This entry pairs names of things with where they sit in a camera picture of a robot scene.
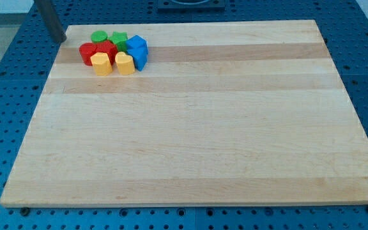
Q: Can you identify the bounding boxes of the large wooden board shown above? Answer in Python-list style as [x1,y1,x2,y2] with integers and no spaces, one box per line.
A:
[0,20,368,208]

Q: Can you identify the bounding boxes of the blue triangular block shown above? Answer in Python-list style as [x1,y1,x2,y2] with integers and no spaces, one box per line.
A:
[127,47,148,71]

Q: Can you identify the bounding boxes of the yellow heart block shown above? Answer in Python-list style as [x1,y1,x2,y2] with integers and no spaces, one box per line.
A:
[115,52,135,75]

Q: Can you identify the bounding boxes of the blue cube block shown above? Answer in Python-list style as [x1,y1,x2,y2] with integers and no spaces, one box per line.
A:
[126,35,148,54]

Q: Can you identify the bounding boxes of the yellow pentagon block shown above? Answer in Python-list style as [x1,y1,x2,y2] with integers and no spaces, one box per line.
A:
[90,52,112,76]

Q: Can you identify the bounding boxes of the green star block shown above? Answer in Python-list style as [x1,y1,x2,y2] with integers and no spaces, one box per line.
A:
[108,31,128,52]

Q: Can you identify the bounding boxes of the red star block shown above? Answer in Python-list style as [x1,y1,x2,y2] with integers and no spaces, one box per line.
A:
[96,40,118,65]

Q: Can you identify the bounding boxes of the red cylinder block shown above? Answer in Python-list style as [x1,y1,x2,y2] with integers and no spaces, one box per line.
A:
[79,43,97,66]

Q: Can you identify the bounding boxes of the green cylinder block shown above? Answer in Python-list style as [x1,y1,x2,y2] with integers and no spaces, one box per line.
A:
[91,30,108,43]

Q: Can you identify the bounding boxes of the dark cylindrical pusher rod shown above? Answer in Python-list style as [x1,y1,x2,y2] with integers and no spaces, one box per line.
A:
[34,0,66,44]

